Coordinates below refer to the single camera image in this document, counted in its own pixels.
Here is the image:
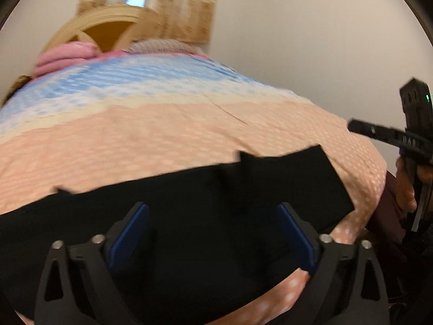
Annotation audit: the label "black pants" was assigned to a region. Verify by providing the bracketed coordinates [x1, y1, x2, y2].
[1, 146, 354, 324]

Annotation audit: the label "person's right hand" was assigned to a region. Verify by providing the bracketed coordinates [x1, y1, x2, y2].
[396, 157, 432, 212]

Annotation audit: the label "pink blue dotted bedspread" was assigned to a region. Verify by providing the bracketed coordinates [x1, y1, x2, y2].
[1, 54, 387, 319]

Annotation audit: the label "brown object beside bed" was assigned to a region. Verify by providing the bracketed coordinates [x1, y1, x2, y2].
[1, 75, 32, 106]

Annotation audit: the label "pink folded blanket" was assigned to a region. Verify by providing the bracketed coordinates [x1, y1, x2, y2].
[32, 41, 127, 78]

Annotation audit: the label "striped grey pillow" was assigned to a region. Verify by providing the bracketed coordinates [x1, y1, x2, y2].
[125, 38, 205, 55]

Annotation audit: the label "cream wooden headboard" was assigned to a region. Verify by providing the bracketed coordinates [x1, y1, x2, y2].
[40, 4, 143, 53]

